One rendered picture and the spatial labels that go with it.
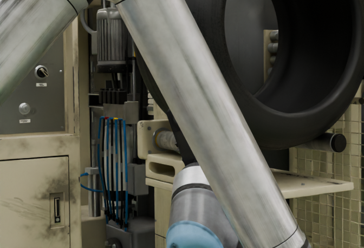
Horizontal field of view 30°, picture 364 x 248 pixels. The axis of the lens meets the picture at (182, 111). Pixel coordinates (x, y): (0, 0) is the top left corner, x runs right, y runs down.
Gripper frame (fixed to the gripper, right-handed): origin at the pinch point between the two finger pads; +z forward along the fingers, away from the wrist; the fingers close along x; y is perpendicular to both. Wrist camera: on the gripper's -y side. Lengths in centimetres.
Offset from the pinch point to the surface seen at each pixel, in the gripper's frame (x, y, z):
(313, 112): 15.0, 24.6, 17.0
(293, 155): -3, 61, 47
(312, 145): 10.2, 37.1, 20.8
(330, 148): 14.6, 36.0, 16.8
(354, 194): 8, 81, 44
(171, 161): -19.7, 22.2, 13.9
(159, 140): -24.3, 22.3, 23.6
